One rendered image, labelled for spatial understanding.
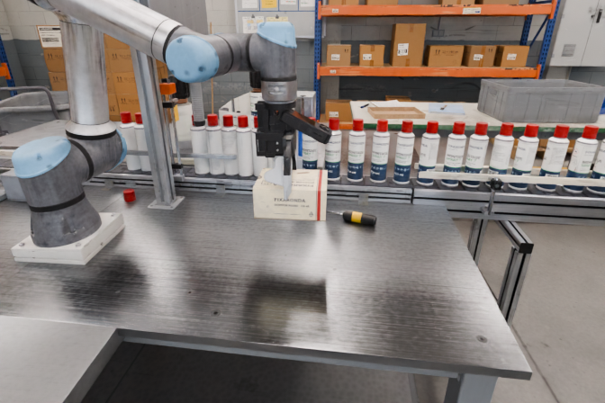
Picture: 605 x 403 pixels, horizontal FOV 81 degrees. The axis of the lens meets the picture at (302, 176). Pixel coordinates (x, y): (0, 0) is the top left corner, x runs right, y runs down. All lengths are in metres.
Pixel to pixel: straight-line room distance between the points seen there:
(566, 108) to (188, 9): 2.30
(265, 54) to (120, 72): 4.07
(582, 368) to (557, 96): 1.51
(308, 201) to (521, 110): 2.02
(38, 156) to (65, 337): 0.39
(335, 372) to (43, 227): 1.02
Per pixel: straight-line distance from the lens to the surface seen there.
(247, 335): 0.71
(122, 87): 4.77
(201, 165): 1.26
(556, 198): 1.31
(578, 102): 2.80
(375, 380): 1.44
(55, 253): 1.03
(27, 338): 0.86
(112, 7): 0.75
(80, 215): 1.02
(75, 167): 1.00
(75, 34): 0.99
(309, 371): 1.45
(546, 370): 2.02
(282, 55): 0.73
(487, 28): 5.92
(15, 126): 3.58
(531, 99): 2.64
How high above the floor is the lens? 1.34
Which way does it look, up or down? 22 degrees down
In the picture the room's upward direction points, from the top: straight up
